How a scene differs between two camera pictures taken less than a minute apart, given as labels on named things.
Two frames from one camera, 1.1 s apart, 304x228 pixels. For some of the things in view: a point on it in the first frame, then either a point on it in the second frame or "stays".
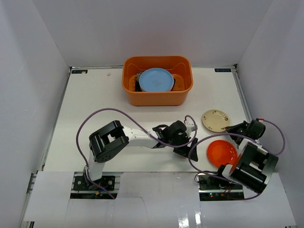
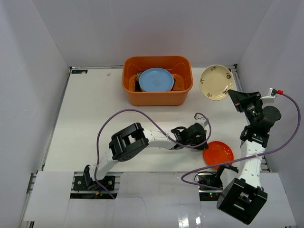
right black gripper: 232,129 -> 242,99
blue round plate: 156,80 stays
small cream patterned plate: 215,120 -> 214,81
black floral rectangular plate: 137,87 stays
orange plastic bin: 180,67 stays
